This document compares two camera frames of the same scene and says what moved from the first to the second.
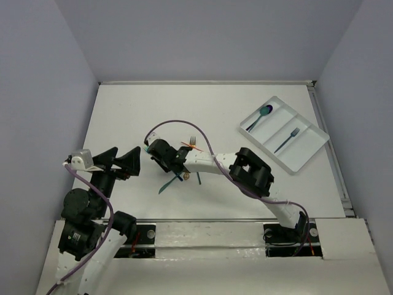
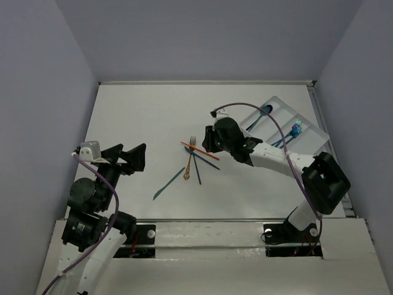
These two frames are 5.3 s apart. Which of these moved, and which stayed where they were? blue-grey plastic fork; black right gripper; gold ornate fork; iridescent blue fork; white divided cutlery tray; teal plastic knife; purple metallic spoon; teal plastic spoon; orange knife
Moved: black right gripper; iridescent blue fork; blue-grey plastic fork; teal plastic knife
Stayed: purple metallic spoon; teal plastic spoon; orange knife; white divided cutlery tray; gold ornate fork
